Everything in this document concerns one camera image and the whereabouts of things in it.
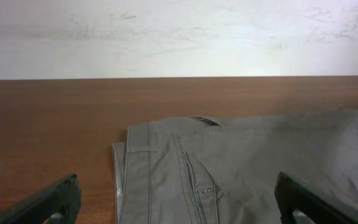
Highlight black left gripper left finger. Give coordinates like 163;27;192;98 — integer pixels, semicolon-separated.
0;174;81;224

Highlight grey cargo shorts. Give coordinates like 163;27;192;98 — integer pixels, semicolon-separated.
112;110;358;223

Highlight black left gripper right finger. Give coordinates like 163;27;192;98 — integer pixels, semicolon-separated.
274;172;358;224

